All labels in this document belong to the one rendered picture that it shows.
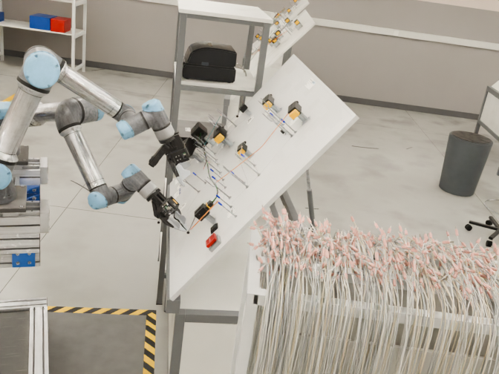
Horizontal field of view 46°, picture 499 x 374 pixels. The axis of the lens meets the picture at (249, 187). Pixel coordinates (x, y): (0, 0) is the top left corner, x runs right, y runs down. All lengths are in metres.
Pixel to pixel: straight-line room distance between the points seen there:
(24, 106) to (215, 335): 1.17
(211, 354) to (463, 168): 4.56
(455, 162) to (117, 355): 4.34
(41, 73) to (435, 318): 1.47
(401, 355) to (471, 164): 5.16
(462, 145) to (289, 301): 5.25
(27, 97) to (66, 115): 0.37
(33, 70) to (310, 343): 1.30
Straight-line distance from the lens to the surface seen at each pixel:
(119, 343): 3.57
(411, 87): 10.20
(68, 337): 3.62
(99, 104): 2.36
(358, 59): 9.93
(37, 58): 2.14
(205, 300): 2.53
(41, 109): 2.84
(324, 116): 2.36
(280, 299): 1.41
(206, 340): 2.52
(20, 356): 3.19
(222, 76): 3.38
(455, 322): 1.52
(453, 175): 6.66
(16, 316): 3.46
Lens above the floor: 2.20
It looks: 22 degrees down
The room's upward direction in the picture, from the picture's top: 8 degrees clockwise
